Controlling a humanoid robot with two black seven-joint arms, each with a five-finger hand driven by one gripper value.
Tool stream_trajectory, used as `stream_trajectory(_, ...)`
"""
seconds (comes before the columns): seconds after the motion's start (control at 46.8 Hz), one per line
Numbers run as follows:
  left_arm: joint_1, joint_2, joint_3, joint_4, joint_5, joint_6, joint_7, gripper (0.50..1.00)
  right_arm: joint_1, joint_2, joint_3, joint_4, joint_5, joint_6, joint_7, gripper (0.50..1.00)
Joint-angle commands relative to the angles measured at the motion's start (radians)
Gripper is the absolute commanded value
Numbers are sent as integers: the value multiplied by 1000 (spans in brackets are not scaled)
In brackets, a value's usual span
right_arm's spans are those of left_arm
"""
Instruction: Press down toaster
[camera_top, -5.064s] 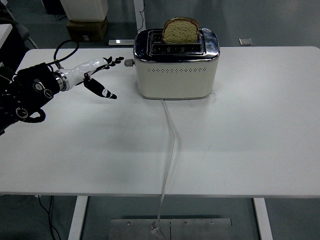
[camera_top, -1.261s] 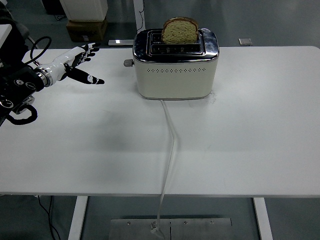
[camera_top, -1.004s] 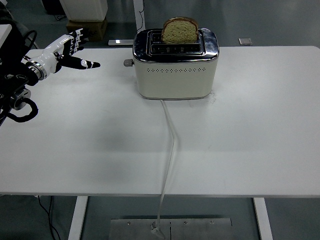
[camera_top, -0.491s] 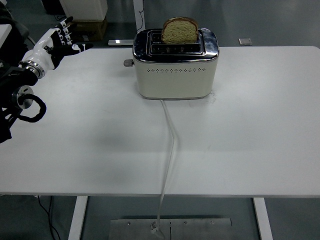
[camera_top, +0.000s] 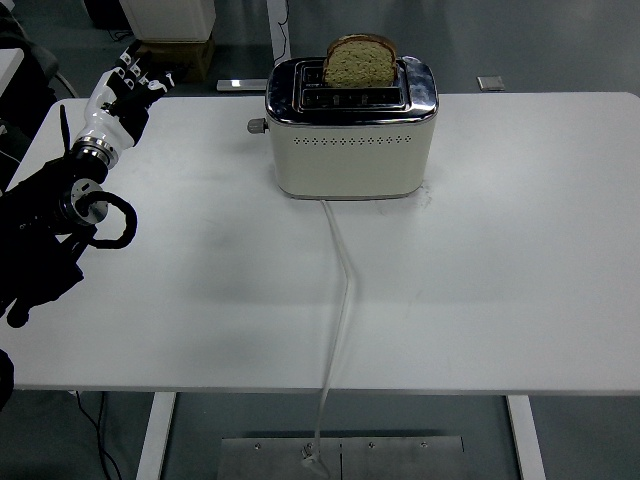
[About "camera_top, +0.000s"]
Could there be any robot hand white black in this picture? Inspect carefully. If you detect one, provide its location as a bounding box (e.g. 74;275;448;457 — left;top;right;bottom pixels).
77;39;176;151

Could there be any cream toaster chrome top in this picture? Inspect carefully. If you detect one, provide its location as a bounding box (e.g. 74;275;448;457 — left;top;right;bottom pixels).
246;55;440;201

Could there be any person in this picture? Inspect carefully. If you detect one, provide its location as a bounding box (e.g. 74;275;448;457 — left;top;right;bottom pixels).
0;7;66;129

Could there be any brown cardboard box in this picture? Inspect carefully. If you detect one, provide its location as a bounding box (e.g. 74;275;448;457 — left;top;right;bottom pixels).
133;33;217;84

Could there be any black box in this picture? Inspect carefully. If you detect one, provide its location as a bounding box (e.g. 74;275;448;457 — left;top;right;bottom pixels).
87;0;130;29

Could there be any white side table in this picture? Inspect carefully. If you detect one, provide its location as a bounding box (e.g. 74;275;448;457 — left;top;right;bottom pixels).
0;47;26;94

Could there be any white box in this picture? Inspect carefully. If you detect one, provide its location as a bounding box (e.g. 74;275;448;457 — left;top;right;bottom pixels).
119;0;218;43

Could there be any white table leg with foot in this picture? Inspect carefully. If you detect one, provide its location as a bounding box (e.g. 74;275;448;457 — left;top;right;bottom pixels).
217;0;293;93

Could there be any brown bread slice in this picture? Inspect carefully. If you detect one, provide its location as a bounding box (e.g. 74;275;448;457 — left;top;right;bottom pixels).
322;33;400;89

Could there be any white toaster power cord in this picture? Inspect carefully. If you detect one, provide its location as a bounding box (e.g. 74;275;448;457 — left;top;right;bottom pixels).
298;198;357;479

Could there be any black floor cable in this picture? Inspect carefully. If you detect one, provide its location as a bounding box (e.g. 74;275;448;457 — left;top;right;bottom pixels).
74;391;124;480

